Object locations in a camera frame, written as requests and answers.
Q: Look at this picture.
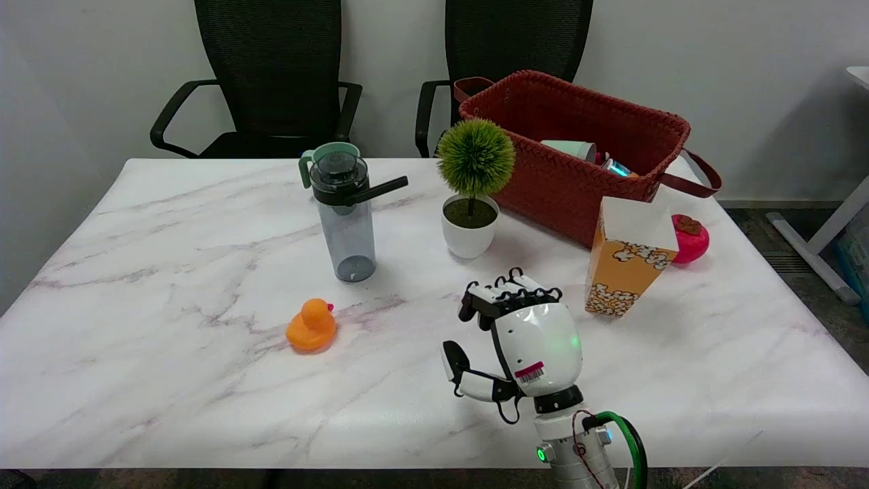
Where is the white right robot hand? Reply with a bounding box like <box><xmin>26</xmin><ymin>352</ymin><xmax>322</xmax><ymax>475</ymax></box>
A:
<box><xmin>441</xmin><ymin>267</ymin><xmax>585</xmax><ymax>425</ymax></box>

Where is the black lidded clear bottle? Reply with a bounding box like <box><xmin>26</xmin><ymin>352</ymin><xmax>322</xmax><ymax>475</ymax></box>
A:
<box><xmin>310</xmin><ymin>151</ymin><xmax>409</xmax><ymax>283</ymax></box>

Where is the orange popcorn box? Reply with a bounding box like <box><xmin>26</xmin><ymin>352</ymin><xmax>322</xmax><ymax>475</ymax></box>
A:
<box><xmin>585</xmin><ymin>196</ymin><xmax>680</xmax><ymax>318</ymax></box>

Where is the red woven basket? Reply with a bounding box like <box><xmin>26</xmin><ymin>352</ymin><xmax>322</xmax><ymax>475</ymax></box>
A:
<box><xmin>453</xmin><ymin>69</ymin><xmax>723</xmax><ymax>249</ymax></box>

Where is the pink persimmon toy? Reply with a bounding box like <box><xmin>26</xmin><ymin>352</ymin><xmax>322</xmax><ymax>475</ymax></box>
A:
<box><xmin>669</xmin><ymin>214</ymin><xmax>710</xmax><ymax>265</ymax></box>

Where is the pale green cup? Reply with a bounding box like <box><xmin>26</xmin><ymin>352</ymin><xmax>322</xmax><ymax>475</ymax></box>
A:
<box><xmin>540</xmin><ymin>140</ymin><xmax>598</xmax><ymax>164</ymax></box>

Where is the green ball plant white pot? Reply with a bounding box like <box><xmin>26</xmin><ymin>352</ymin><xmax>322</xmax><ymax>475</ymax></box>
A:
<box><xmin>436</xmin><ymin>118</ymin><xmax>517</xmax><ymax>259</ymax></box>

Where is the orange rubber duck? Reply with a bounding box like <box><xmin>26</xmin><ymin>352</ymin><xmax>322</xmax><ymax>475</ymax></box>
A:
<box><xmin>285</xmin><ymin>298</ymin><xmax>337</xmax><ymax>352</ymax></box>

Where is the green plastic mug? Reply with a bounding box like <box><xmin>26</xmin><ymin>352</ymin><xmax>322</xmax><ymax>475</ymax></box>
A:
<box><xmin>299</xmin><ymin>142</ymin><xmax>360</xmax><ymax>189</ymax></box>

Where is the black mesh office chair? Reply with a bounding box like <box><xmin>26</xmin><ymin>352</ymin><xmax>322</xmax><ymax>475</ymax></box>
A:
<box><xmin>150</xmin><ymin>0</ymin><xmax>363</xmax><ymax>159</ymax></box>
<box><xmin>415</xmin><ymin>0</ymin><xmax>594</xmax><ymax>158</ymax></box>

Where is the blue storage bin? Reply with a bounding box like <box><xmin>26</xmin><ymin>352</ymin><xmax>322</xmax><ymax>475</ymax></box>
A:
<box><xmin>836</xmin><ymin>204</ymin><xmax>869</xmax><ymax>303</ymax></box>

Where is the green robot cable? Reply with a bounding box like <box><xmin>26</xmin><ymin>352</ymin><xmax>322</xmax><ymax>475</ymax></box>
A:
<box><xmin>596</xmin><ymin>411</ymin><xmax>648</xmax><ymax>489</ymax></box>

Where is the white desk frame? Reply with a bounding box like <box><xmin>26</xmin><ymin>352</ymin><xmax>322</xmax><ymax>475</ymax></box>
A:
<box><xmin>766</xmin><ymin>66</ymin><xmax>869</xmax><ymax>306</ymax></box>

